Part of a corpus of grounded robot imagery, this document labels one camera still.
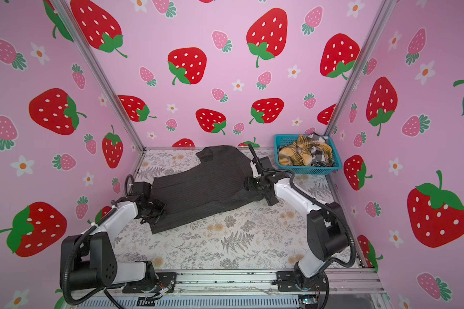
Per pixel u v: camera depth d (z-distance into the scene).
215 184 1.04
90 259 0.42
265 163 0.70
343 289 0.73
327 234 0.45
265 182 0.65
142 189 0.71
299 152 1.05
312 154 1.04
